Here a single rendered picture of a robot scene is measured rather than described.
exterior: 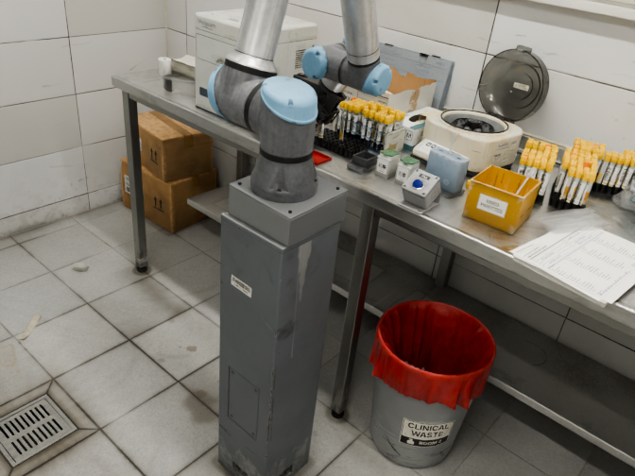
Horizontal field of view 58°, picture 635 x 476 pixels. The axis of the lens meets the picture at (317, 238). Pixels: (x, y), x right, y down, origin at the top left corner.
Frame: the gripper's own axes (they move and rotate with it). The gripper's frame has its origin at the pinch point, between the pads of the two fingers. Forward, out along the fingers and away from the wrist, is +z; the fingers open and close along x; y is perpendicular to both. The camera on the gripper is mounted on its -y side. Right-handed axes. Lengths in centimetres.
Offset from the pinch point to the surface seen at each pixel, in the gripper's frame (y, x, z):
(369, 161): 23.8, 2.0, -11.8
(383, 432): 87, -7, 44
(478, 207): 53, 0, -30
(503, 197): 55, 0, -36
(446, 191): 43.9, 6.8, -21.1
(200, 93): -34.0, -4.2, 18.9
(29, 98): -111, -14, 98
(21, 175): -94, -23, 128
